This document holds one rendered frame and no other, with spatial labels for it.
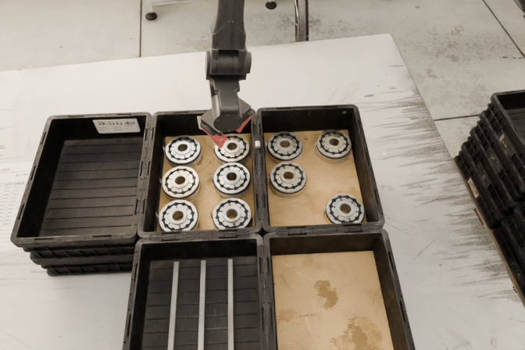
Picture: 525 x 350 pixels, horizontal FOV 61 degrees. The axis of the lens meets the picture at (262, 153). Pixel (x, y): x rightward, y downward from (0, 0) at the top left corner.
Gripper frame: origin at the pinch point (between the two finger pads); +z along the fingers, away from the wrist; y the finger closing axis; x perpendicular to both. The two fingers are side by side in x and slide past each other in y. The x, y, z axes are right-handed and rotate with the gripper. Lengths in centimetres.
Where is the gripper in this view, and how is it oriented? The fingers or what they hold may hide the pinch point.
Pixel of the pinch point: (228, 137)
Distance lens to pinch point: 105.7
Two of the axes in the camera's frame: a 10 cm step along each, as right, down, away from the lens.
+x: -7.4, -5.5, 3.8
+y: 6.7, -6.1, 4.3
